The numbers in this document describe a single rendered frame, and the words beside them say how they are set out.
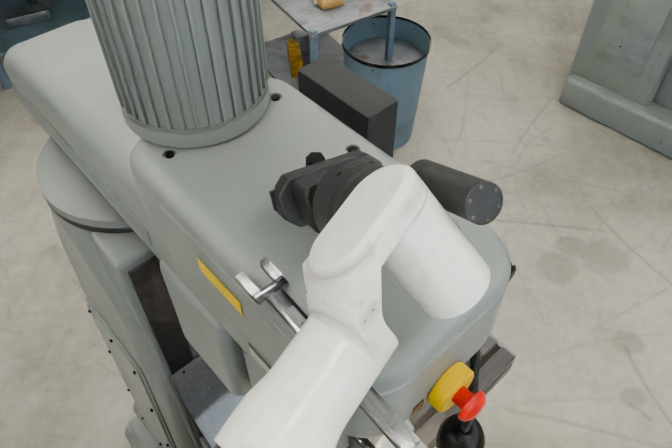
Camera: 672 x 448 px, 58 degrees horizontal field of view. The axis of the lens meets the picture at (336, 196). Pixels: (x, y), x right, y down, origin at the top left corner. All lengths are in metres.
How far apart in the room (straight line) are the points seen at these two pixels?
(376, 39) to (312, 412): 3.19
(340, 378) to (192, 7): 0.43
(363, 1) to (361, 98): 2.12
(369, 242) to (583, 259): 2.86
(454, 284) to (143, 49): 0.43
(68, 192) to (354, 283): 0.93
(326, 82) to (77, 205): 0.53
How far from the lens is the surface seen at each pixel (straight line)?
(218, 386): 1.59
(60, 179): 1.31
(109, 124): 1.08
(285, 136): 0.79
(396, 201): 0.43
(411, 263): 0.46
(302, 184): 0.60
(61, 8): 4.74
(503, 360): 1.73
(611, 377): 2.93
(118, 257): 1.18
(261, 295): 0.63
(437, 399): 0.72
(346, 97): 1.12
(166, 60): 0.71
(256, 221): 0.70
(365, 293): 0.42
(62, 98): 1.18
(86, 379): 2.89
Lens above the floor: 2.42
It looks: 47 degrees down
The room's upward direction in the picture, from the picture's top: straight up
